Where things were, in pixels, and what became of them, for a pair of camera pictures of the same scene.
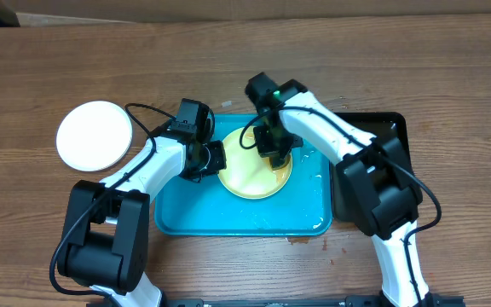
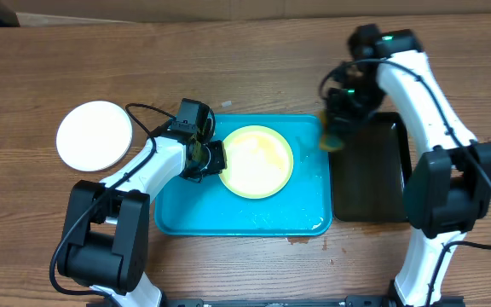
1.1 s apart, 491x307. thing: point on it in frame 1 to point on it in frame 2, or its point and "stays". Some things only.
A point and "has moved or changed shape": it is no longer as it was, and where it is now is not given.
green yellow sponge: [285, 170] has moved or changed shape
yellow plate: [248, 173] stays
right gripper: [268, 151] to [339, 124]
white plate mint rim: [94, 136] stays
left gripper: [220, 163] stays
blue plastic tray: [303, 207] stays
